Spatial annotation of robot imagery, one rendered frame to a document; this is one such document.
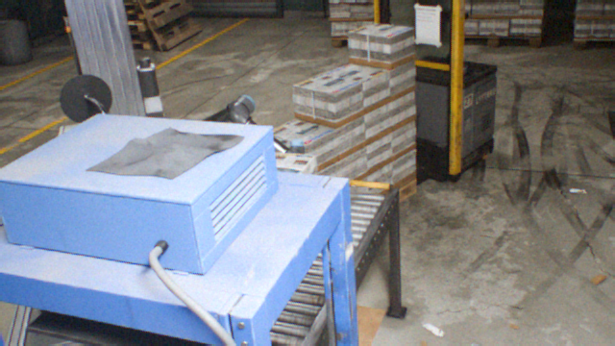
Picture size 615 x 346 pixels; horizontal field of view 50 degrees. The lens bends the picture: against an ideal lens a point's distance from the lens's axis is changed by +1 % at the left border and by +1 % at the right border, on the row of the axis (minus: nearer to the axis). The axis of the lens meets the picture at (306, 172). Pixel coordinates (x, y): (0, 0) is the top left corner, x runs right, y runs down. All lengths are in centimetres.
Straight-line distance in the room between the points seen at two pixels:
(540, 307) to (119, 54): 266
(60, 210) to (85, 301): 24
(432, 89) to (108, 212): 390
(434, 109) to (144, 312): 400
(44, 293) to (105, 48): 176
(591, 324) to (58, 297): 296
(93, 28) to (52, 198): 165
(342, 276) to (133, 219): 73
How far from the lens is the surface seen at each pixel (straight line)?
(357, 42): 465
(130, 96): 333
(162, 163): 164
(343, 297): 208
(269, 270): 154
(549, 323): 391
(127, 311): 159
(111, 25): 325
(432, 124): 533
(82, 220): 169
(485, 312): 392
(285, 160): 332
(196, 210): 149
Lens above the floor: 241
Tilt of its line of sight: 26 degrees down
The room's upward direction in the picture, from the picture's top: 5 degrees counter-clockwise
